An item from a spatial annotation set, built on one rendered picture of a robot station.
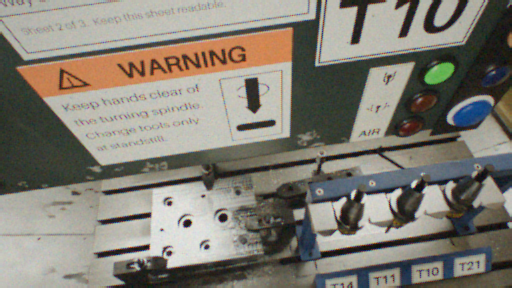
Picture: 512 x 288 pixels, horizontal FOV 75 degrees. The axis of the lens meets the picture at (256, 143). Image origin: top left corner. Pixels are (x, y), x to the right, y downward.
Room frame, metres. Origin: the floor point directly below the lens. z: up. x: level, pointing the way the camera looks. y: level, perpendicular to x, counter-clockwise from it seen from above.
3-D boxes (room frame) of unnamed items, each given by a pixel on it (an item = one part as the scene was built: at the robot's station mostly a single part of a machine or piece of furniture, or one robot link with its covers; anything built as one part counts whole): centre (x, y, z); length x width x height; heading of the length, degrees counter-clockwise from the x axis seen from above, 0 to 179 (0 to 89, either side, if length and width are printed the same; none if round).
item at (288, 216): (0.33, -0.01, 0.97); 0.13 x 0.03 x 0.15; 93
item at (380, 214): (0.24, -0.22, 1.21); 0.07 x 0.05 x 0.01; 3
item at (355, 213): (0.24, -0.17, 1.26); 0.04 x 0.04 x 0.07
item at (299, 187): (0.44, -0.17, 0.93); 0.26 x 0.05 x 0.06; 98
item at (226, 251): (0.36, 0.17, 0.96); 0.29 x 0.23 x 0.05; 93
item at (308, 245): (0.29, -0.11, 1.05); 0.10 x 0.05 x 0.30; 3
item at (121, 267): (0.25, 0.33, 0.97); 0.13 x 0.03 x 0.15; 93
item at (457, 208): (0.25, -0.39, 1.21); 0.06 x 0.06 x 0.03
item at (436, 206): (0.25, -0.33, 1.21); 0.07 x 0.05 x 0.01; 3
